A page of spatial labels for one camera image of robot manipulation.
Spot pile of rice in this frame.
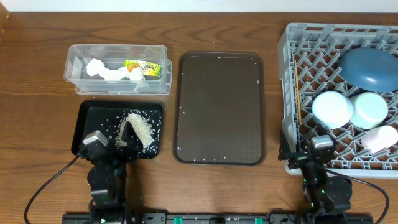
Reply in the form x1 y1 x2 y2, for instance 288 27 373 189
106 109 162 159

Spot wooden chopstick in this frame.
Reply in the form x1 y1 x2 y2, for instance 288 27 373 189
294 60 302 126

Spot light blue bowl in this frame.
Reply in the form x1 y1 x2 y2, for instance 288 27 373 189
312 91 353 129

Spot yellow snack wrapper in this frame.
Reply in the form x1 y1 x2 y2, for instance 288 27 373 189
124 60 162 77

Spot white tissue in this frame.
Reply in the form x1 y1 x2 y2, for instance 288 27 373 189
86 59 149 91

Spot pink cup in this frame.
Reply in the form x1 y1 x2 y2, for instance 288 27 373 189
361 126 397 154

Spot light green bowl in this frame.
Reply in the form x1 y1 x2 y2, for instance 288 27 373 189
349 92 388 129

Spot dark blue plate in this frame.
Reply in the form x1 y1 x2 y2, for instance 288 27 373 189
338 48 397 92

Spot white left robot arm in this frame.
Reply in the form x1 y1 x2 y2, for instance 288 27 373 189
81 122 143 224

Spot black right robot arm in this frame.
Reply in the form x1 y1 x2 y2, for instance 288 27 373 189
278 132 353 213

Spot grey dishwasher rack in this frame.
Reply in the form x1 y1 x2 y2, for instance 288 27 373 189
278 23 397 179

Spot black plastic tray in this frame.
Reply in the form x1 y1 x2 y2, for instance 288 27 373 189
71 100 162 154

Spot clear plastic bin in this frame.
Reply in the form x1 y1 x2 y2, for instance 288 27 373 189
63 44 168 87

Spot brown serving tray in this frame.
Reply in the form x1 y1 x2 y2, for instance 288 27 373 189
173 51 267 166

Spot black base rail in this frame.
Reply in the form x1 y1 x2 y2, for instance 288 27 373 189
61 212 374 224

